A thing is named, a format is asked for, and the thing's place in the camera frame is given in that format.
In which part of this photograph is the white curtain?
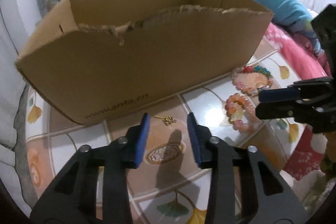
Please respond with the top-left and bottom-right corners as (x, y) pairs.
(1, 12), (31, 215)

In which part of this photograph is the ginkgo patterned bed sheet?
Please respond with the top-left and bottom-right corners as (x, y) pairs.
(23, 37), (332, 224)

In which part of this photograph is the blue pillow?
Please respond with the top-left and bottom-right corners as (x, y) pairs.
(254, 0), (323, 56)

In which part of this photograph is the pink floral blanket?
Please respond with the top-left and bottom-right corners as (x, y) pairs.
(264, 23), (330, 80)

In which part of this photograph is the multicolour bead bracelet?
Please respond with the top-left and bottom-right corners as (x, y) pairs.
(231, 65), (274, 97)

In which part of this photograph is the green fuzzy rug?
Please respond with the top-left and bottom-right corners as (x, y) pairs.
(280, 170), (335, 214)

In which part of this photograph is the pink orange bead bracelet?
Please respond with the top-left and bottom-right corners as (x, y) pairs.
(225, 92), (257, 132)

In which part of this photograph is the small gold earring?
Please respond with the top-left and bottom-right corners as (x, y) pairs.
(154, 115), (177, 127)

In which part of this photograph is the brown cardboard box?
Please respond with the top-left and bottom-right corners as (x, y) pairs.
(16, 0), (273, 125)

